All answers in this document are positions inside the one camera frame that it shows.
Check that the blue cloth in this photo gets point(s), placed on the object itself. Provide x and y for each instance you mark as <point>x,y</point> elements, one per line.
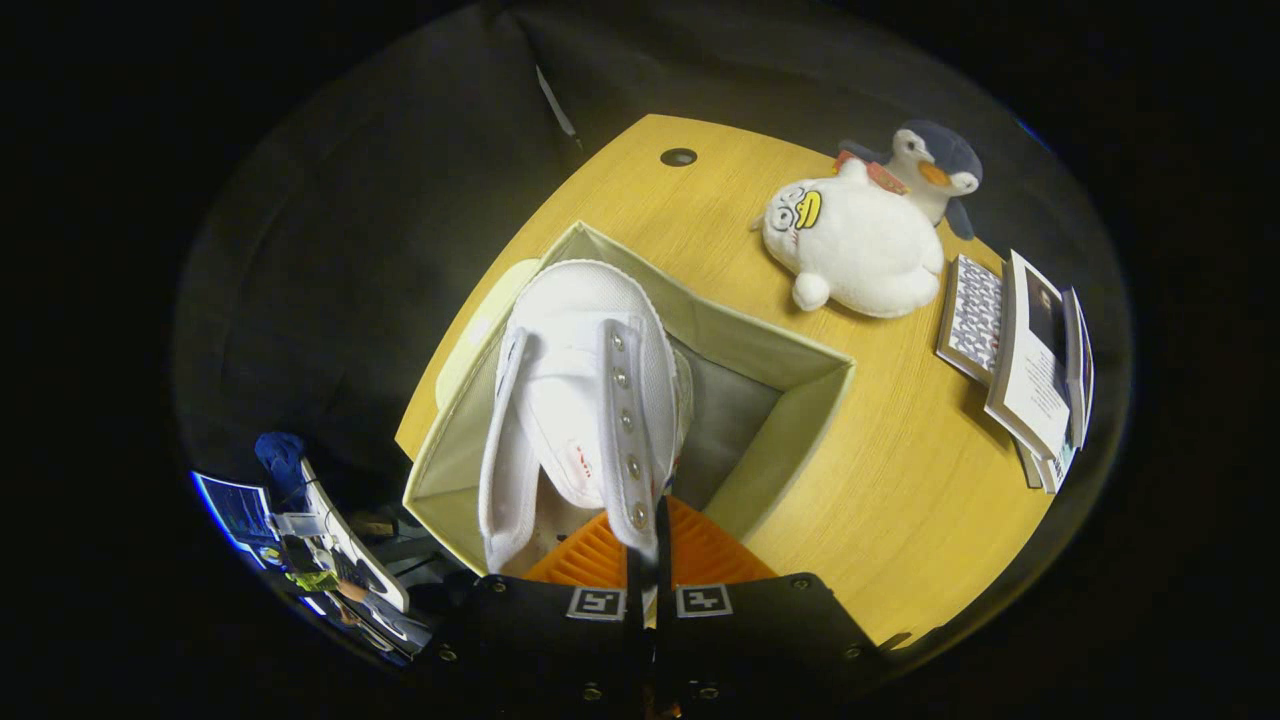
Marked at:
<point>280,452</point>

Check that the white duck plush toy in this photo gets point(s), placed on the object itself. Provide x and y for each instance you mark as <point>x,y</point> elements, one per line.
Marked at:
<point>860,250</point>

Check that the blue-lit computer monitor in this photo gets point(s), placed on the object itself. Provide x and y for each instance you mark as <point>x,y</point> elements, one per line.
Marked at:
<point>235,510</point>

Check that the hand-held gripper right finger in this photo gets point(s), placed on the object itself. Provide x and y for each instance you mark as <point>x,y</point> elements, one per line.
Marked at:
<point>666,640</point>

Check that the white canvas shoe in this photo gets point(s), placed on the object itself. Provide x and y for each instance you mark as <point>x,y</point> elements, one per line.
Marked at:
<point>580,400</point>

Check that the pale green cover book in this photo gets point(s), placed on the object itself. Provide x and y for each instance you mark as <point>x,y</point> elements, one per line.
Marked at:
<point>1045,470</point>

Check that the white cover book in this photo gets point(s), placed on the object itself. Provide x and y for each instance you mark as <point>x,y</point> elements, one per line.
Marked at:
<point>1035,375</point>

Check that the white strip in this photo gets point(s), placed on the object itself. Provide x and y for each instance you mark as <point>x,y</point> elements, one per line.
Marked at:
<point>556,98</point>

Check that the grey penguin plush toy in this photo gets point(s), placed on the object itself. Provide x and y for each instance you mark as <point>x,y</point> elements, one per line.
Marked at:
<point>950,150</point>

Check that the white flat panel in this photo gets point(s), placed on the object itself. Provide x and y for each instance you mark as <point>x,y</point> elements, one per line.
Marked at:
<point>350,550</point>

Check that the patterned cover book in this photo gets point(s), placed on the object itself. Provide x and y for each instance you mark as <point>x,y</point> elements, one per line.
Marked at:
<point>972,318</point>

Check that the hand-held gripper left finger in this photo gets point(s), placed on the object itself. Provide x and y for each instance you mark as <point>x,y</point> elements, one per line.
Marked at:
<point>633,640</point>

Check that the cream fabric storage box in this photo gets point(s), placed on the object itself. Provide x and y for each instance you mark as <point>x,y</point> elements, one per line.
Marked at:
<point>770,350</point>

